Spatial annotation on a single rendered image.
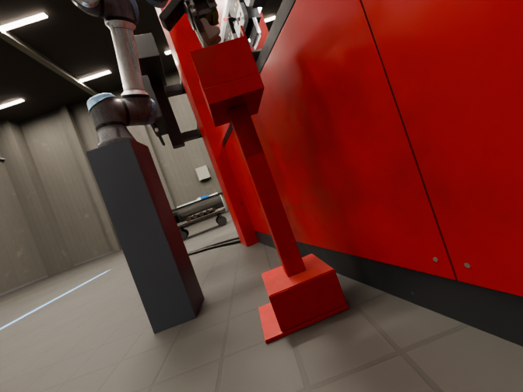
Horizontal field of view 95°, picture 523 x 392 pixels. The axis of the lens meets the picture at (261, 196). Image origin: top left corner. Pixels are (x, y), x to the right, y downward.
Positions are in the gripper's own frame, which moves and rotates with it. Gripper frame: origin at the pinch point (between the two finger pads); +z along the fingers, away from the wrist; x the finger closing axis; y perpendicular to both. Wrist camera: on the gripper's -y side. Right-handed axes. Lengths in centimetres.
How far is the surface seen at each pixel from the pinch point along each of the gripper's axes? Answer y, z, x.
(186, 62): 0, -74, 126
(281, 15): 23.4, -0.8, -2.2
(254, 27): 31, -28, 42
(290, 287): -7, 70, -4
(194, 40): 13, -90, 129
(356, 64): 24.7, 26.5, -20.9
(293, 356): -14, 82, -13
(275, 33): 22.2, -0.2, 3.8
